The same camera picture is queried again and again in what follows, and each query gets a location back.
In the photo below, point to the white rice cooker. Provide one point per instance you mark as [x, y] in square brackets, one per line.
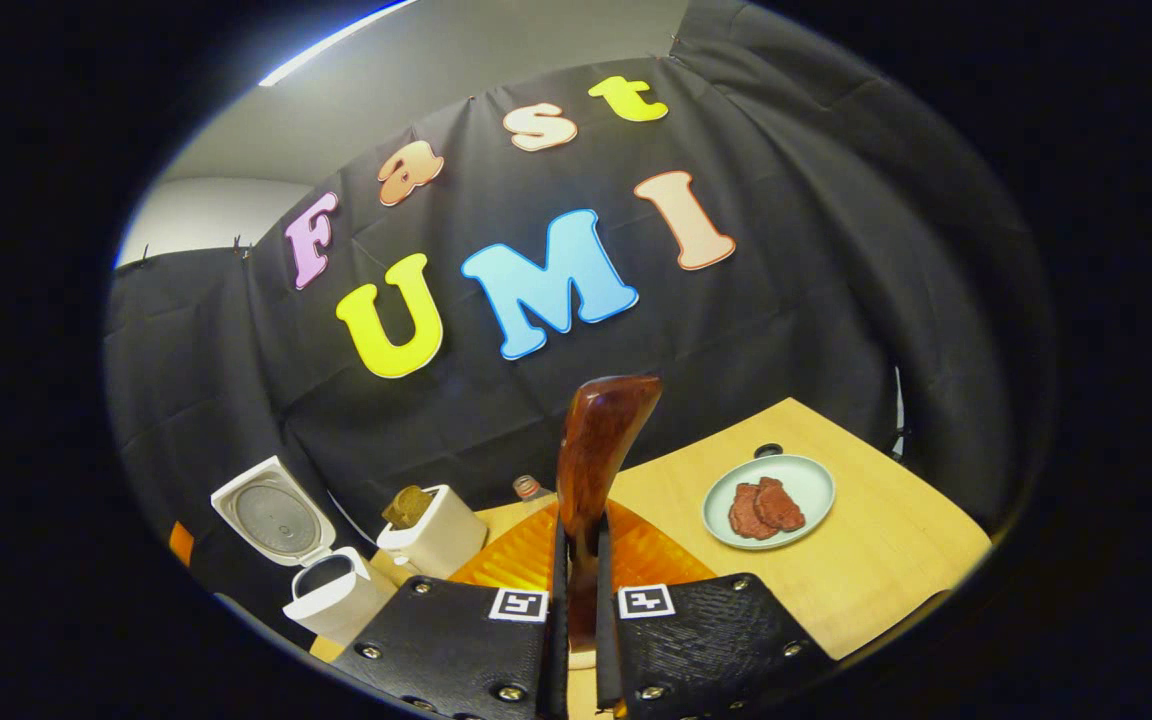
[346, 605]

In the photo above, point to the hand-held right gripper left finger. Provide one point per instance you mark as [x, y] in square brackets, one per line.
[559, 650]

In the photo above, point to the brown meat slice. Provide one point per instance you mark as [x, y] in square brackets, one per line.
[744, 515]
[784, 505]

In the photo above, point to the clear plastic water bottle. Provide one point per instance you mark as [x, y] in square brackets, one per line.
[527, 487]

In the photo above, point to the white toaster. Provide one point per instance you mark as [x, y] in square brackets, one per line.
[441, 540]

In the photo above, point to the brown wooden spoon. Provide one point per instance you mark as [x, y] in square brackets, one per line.
[601, 430]

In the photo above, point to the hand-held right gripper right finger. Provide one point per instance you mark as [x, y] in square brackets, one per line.
[604, 650]

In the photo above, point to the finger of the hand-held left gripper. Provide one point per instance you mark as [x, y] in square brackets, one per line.
[182, 545]

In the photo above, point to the toasted bread slice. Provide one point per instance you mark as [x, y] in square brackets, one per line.
[408, 508]

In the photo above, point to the black table grommet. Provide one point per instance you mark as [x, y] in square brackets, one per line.
[768, 450]

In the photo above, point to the pale green plate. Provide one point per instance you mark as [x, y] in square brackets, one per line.
[811, 480]

